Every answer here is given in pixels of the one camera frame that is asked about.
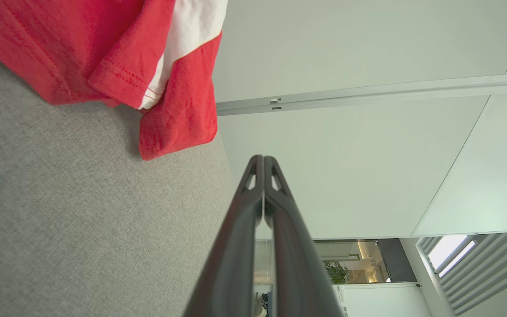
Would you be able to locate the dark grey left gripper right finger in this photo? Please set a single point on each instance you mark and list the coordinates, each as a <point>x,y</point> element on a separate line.
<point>297,281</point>

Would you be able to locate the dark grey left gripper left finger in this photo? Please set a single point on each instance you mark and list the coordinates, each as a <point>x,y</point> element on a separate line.
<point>231,273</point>

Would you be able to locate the red shorts with white stripe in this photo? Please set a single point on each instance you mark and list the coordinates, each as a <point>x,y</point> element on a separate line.
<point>60,44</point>

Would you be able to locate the green potted plant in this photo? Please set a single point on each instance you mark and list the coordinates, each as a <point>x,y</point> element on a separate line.
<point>337,273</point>

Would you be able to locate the white cabinet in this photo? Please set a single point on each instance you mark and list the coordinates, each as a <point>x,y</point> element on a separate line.
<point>381,301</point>

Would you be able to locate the bright ceiling light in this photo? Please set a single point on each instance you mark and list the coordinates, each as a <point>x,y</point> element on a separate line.
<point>447,248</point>

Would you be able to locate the grey slatted ceiling panel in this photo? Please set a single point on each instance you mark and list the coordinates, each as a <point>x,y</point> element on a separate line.
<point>495,277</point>

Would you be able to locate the aluminium wall rail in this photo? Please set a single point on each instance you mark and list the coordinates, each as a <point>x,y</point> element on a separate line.
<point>368,92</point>

